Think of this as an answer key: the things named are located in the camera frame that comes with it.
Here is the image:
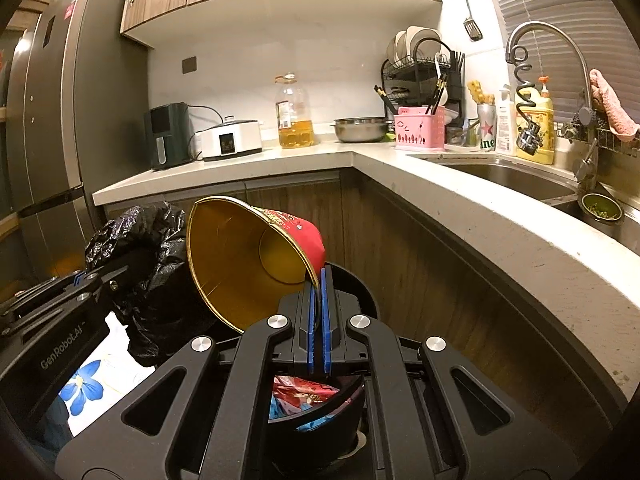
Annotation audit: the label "red paper bucket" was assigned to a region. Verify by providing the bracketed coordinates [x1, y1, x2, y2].
[186, 195, 327, 335]

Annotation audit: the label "white pump bottle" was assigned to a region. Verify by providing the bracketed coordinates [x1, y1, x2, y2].
[495, 85, 518, 157]

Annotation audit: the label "black plastic bag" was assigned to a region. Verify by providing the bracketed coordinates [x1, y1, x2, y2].
[84, 202, 221, 368]

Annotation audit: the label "white plate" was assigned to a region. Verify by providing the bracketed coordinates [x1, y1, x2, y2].
[386, 31, 407, 66]

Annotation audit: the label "black air fryer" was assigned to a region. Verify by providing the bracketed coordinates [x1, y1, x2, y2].
[144, 102, 193, 171]

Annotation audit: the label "wooden lower cabinet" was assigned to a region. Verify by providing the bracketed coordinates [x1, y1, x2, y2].
[105, 167, 621, 461]

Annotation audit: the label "black dish rack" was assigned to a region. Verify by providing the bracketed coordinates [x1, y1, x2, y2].
[380, 50, 466, 133]

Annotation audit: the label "white electric cooker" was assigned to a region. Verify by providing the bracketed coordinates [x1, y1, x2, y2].
[195, 116, 263, 162]

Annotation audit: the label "red snack bag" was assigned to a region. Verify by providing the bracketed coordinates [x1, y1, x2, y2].
[272, 375, 346, 418]

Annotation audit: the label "black trash bin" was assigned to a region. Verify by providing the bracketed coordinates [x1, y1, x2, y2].
[215, 262, 383, 466]

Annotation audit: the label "steel basin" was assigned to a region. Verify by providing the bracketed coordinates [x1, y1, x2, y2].
[333, 116, 390, 143]

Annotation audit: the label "pink utensil holder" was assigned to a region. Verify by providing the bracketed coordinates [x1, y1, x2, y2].
[393, 107, 447, 152]

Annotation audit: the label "wire sink rack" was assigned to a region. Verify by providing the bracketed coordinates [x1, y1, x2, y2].
[560, 110, 640, 158]

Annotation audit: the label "metal slotted spatula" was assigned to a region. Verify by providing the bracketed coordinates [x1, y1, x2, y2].
[456, 0, 483, 42]

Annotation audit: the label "blue floral tablecloth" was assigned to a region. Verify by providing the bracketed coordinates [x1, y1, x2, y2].
[55, 312, 158, 438]

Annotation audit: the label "black chopsticks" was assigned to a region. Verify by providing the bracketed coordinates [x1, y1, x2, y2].
[372, 85, 398, 113]
[424, 74, 448, 116]

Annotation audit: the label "pink cloth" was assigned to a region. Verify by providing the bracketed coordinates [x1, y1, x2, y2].
[589, 69, 640, 142]

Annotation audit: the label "window blind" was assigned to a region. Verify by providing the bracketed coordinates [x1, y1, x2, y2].
[482, 0, 640, 126]

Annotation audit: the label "cooking oil bottle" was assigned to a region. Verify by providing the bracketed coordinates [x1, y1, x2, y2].
[274, 73, 316, 149]

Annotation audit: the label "yellow detergent bottle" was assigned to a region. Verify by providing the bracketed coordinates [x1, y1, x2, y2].
[515, 76, 556, 166]

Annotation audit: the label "steel sink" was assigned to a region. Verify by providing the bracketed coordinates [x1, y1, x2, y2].
[407, 152, 640, 256]

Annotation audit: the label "dark grey refrigerator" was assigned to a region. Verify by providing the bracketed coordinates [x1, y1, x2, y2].
[0, 0, 151, 286]

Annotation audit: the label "beer can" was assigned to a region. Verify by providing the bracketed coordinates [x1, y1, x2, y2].
[476, 102, 498, 152]

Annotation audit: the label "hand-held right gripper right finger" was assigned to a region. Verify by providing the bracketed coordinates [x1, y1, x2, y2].
[320, 266, 581, 480]

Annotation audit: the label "steel faucet with coil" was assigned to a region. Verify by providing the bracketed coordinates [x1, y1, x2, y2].
[505, 21, 601, 183]

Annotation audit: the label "sink strainer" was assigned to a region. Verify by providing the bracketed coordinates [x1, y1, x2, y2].
[577, 192, 626, 226]

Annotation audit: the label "white bowl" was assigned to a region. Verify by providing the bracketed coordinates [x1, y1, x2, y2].
[405, 26, 443, 61]

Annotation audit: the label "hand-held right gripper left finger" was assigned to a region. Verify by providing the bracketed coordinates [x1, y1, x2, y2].
[55, 280, 321, 480]

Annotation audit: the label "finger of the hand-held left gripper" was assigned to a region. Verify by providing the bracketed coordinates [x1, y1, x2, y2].
[0, 251, 157, 346]
[0, 271, 83, 323]

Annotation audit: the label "black power cable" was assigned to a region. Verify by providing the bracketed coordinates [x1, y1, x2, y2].
[187, 105, 226, 161]

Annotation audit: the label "yellow brush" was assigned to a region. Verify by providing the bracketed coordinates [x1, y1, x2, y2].
[467, 79, 496, 106]

